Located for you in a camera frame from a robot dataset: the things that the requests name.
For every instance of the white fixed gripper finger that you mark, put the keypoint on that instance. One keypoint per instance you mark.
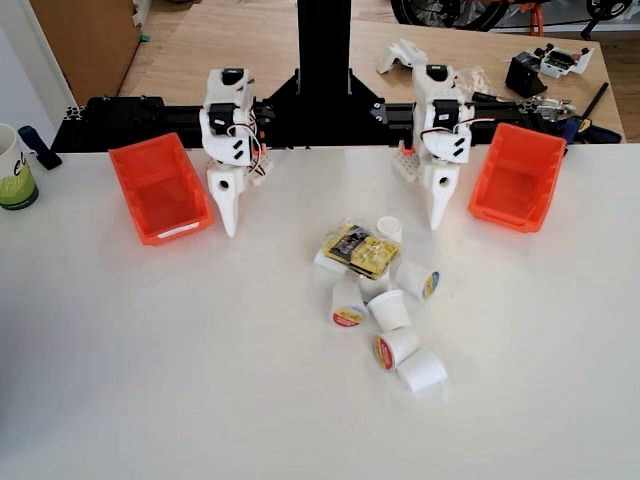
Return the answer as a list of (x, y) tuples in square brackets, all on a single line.
[(440, 207), (229, 212)]

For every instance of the white moving gripper finger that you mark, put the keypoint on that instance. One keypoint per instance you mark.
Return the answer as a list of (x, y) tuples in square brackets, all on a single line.
[(424, 175), (247, 184)]

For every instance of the white coffee pod blue lid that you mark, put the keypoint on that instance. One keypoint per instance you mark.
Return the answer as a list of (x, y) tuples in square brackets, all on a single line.
[(390, 227)]

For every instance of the yellow black sachet bundle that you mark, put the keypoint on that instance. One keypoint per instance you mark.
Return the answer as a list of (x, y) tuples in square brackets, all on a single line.
[(360, 247)]

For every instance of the white coffee pod red lid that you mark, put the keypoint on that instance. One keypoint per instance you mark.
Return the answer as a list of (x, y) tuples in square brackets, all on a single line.
[(345, 300), (400, 345), (325, 262)]

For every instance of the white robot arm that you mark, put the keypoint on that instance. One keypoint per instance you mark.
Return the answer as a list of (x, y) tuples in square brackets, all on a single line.
[(425, 92), (217, 89)]

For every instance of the white pod blue yellow lid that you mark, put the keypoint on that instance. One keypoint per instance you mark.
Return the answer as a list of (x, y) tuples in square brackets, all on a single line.
[(412, 277)]

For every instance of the clear bag of screws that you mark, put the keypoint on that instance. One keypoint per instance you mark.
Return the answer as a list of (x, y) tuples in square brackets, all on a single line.
[(477, 79)]

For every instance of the orange plastic bin white label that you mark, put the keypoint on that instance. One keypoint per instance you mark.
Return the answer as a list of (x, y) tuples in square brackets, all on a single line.
[(145, 175)]

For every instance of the white printed robot part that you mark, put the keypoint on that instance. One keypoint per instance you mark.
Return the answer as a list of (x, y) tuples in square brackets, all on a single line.
[(400, 55)]

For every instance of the black printed part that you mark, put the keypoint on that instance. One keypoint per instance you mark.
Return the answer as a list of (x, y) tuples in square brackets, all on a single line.
[(522, 75)]

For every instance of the silver metal clamp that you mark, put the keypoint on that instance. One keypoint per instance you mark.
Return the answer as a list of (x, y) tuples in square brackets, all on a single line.
[(550, 106)]

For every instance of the black flat box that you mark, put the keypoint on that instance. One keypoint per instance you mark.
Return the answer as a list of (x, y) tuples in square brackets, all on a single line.
[(125, 104)]

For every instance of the blue yellow bar clamp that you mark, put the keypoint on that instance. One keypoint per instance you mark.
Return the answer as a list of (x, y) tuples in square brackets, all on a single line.
[(575, 127)]

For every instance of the black bicycle wheel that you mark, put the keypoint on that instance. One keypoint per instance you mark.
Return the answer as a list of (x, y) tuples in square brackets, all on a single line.
[(425, 15)]

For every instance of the white part with electronics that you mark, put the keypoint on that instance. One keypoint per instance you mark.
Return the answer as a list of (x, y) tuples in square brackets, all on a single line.
[(560, 62)]

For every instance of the orange metal stand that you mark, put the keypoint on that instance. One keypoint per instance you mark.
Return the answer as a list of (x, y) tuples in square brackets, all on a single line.
[(539, 20)]

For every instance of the wooden cabinet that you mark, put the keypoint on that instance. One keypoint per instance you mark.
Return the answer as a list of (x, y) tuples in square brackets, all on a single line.
[(85, 45)]

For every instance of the white green mug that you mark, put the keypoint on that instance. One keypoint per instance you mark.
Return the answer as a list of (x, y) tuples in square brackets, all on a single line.
[(15, 170)]

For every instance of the black camera mast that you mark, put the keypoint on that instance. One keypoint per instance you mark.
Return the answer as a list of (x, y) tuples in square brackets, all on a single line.
[(324, 50)]

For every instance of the black aluminium rail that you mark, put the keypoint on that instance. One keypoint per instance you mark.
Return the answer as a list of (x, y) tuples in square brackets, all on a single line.
[(100, 137)]

